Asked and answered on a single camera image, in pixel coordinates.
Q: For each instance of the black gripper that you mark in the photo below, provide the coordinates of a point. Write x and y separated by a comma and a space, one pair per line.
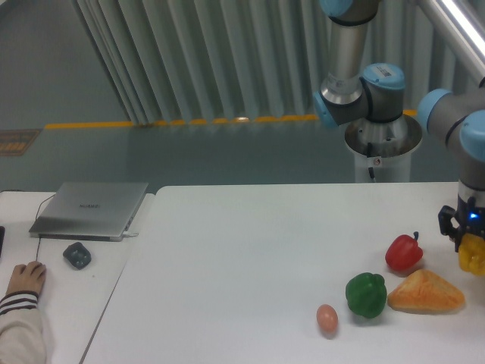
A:
468, 219

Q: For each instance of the yellow toy pepper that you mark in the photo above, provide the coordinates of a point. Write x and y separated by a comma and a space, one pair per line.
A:
471, 254

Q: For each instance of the striped white sleeve forearm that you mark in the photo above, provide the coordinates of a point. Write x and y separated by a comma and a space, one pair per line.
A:
21, 329

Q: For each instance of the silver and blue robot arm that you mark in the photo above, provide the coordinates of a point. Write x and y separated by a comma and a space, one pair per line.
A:
368, 101

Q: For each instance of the red toy pepper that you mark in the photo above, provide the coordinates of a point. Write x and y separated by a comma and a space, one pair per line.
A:
404, 252

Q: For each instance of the green toy pepper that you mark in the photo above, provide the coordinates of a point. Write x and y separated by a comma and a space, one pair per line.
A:
366, 295

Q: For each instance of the person's hand on mouse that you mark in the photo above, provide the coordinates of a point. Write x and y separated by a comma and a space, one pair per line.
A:
30, 278

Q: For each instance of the orange triangular toy bread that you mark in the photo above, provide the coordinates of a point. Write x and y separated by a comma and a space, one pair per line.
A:
424, 291

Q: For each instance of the pink toy egg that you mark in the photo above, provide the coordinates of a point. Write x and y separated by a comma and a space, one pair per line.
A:
327, 318

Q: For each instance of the pleated grey curtain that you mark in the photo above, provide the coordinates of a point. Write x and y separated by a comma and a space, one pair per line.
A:
193, 60

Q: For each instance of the silver closed laptop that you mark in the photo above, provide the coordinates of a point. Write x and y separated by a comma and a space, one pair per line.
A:
90, 211

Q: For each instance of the black keyboard edge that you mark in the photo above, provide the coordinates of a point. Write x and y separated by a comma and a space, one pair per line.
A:
2, 239

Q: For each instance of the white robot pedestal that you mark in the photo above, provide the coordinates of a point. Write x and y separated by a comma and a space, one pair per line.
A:
383, 152

